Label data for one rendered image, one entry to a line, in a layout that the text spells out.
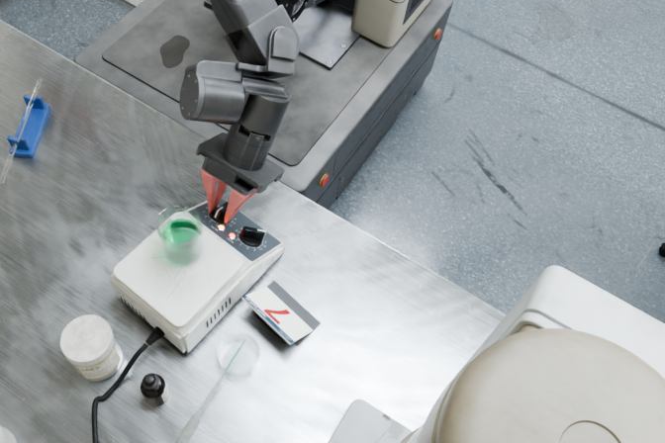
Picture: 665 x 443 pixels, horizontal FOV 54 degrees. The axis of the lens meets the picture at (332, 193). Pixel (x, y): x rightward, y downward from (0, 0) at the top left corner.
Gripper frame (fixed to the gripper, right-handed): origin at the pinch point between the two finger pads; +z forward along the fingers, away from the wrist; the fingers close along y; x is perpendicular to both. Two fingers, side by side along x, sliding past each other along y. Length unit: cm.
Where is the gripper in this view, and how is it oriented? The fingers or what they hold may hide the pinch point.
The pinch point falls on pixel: (221, 211)
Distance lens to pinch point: 91.6
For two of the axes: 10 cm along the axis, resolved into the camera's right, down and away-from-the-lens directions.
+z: -3.8, 7.8, 4.9
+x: 3.8, -3.5, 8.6
